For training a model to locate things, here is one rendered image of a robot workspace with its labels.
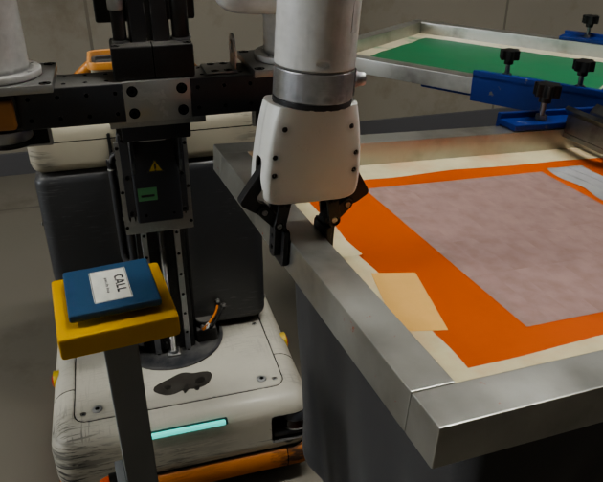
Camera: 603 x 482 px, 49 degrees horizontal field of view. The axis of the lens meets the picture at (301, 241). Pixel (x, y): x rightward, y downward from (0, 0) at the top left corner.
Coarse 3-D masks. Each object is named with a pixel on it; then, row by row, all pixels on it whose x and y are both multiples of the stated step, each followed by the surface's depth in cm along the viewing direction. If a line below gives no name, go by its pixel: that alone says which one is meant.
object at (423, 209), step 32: (576, 160) 105; (384, 192) 88; (416, 192) 89; (448, 192) 90; (480, 192) 90; (512, 192) 91; (544, 192) 92; (576, 192) 92; (352, 224) 79; (384, 224) 79; (416, 224) 80; (448, 224) 80; (480, 224) 81; (512, 224) 81; (544, 224) 82; (576, 224) 83
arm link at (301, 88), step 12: (276, 72) 59; (288, 72) 58; (300, 72) 57; (348, 72) 58; (360, 72) 62; (276, 84) 59; (288, 84) 58; (300, 84) 57; (312, 84) 57; (324, 84) 57; (336, 84) 58; (348, 84) 59; (360, 84) 62; (276, 96) 60; (288, 96) 58; (300, 96) 58; (312, 96) 58; (324, 96) 58; (336, 96) 58; (348, 96) 60
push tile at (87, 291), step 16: (80, 272) 78; (96, 272) 78; (112, 272) 78; (128, 272) 78; (144, 272) 78; (64, 288) 75; (80, 288) 75; (96, 288) 75; (112, 288) 75; (128, 288) 75; (144, 288) 75; (80, 304) 72; (96, 304) 72; (112, 304) 72; (128, 304) 72; (144, 304) 73; (160, 304) 74; (80, 320) 71
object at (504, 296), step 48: (480, 240) 77; (528, 240) 78; (576, 240) 78; (432, 288) 66; (480, 288) 67; (528, 288) 67; (576, 288) 68; (480, 336) 59; (528, 336) 60; (576, 336) 60
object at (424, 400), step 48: (240, 144) 91; (384, 144) 97; (432, 144) 100; (480, 144) 104; (528, 144) 107; (576, 144) 111; (336, 288) 58; (336, 336) 58; (384, 336) 52; (384, 384) 50; (432, 384) 47; (480, 384) 47; (528, 384) 48; (576, 384) 48; (432, 432) 44; (480, 432) 45; (528, 432) 47
